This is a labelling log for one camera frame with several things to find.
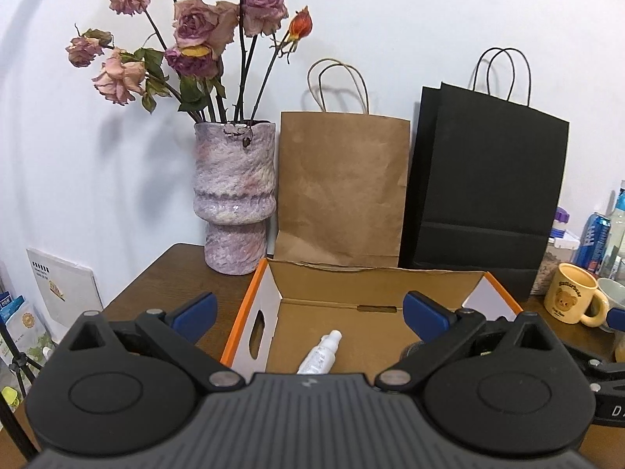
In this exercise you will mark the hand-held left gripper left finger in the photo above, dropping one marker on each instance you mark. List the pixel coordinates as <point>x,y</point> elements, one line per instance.
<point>195,315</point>

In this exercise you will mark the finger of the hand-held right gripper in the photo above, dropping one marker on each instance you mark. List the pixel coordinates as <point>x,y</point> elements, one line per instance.
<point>600,364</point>

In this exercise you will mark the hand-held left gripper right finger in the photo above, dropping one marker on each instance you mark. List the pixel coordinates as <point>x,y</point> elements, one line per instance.
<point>427,315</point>

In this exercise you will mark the red cardboard box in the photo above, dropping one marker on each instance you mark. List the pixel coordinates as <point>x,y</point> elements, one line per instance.
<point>342,332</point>

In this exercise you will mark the small white spray bottle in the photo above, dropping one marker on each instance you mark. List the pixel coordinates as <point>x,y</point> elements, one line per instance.
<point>320,356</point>

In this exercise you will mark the white cup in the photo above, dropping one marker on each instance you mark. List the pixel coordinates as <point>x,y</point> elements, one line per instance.
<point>615,295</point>

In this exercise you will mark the yellow bear mug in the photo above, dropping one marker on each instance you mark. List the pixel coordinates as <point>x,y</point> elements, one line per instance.
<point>569,295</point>

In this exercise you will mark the clear jar with purple cap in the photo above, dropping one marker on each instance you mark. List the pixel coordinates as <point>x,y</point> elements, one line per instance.
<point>556,264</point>

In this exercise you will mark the blue drink can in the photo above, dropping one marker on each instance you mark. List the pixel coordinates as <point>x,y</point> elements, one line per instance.
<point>593,239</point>

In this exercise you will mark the white envelope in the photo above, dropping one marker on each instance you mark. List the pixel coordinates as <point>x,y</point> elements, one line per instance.
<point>63,293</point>

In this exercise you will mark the mottled purple ceramic vase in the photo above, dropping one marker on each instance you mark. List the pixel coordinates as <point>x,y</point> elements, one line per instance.
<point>234,180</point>

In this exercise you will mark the black paper bag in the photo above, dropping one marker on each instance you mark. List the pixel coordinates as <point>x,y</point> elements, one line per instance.
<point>488,180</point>

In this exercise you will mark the glass bottle with blue label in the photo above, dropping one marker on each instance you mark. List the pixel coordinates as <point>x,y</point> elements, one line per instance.
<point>619,215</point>

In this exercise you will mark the brown paper bag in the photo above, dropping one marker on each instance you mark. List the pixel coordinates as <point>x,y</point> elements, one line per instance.
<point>342,180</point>

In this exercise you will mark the white printed packet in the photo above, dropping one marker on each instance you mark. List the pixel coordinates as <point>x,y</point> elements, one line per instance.
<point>24,327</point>

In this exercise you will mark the black light stand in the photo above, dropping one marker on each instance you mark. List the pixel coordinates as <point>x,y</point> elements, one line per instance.
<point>22,366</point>

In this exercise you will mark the yellow-green small object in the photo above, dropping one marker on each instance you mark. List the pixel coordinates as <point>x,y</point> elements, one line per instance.
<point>10,395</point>

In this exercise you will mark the dried rose bouquet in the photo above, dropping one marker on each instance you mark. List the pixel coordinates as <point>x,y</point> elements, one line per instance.
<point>195,19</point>

